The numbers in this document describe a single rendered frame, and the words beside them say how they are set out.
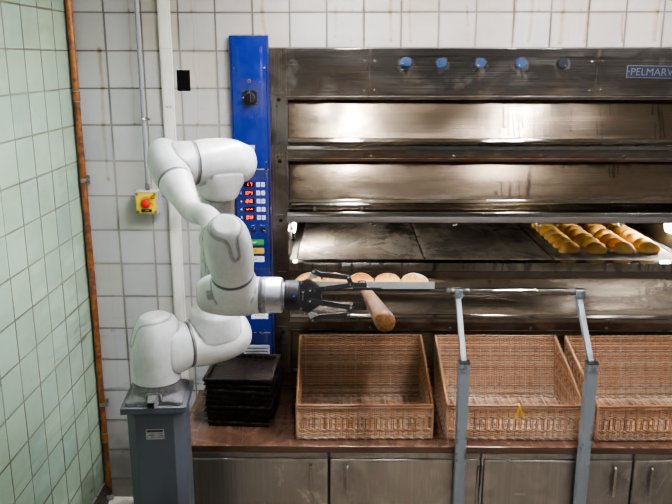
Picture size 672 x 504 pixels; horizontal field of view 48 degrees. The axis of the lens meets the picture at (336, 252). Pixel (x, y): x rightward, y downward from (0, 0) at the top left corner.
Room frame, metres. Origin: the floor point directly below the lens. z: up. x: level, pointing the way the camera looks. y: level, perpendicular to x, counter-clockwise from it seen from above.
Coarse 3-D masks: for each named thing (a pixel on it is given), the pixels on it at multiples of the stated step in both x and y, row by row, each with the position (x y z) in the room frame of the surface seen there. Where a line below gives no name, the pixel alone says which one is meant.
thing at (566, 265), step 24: (312, 264) 3.26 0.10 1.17; (336, 264) 3.26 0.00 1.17; (360, 264) 3.26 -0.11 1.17; (384, 264) 3.26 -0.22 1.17; (408, 264) 3.26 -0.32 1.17; (432, 264) 3.26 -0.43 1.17; (456, 264) 3.26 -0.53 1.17; (480, 264) 3.26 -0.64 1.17; (504, 264) 3.25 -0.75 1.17; (528, 264) 3.25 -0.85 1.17; (552, 264) 3.25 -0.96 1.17; (576, 264) 3.25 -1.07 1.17; (600, 264) 3.25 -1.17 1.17; (624, 264) 3.25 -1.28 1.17; (648, 264) 3.25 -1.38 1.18
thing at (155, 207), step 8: (136, 192) 3.20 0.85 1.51; (144, 192) 3.20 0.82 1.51; (152, 192) 3.20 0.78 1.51; (160, 192) 3.26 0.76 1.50; (136, 200) 3.20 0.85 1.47; (152, 200) 3.20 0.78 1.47; (160, 200) 3.25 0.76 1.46; (136, 208) 3.20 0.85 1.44; (144, 208) 3.20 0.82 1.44; (152, 208) 3.20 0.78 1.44; (160, 208) 3.24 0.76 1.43
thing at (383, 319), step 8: (368, 296) 1.52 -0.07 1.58; (376, 296) 1.47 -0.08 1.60; (368, 304) 1.35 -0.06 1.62; (376, 304) 1.19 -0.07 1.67; (376, 312) 1.05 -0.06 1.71; (384, 312) 1.02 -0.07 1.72; (376, 320) 1.02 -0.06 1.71; (384, 320) 1.01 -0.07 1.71; (392, 320) 1.01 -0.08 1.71; (384, 328) 1.01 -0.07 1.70
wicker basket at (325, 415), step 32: (320, 352) 3.20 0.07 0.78; (352, 352) 3.21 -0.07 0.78; (384, 352) 3.21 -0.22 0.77; (416, 352) 3.21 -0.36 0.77; (320, 384) 3.17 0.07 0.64; (352, 384) 3.17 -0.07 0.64; (384, 384) 3.17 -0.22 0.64; (416, 384) 3.17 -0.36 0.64; (320, 416) 2.76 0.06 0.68; (352, 416) 2.76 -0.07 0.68; (384, 416) 2.77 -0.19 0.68; (416, 416) 2.77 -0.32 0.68
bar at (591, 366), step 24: (456, 288) 2.89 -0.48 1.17; (480, 288) 2.89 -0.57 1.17; (504, 288) 2.89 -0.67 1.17; (528, 288) 2.89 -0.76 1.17; (552, 288) 2.89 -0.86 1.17; (576, 288) 2.89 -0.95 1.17; (456, 312) 2.85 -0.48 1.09; (456, 408) 2.69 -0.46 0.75; (456, 432) 2.66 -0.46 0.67; (456, 456) 2.66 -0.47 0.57; (456, 480) 2.66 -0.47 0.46; (576, 480) 2.67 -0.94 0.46
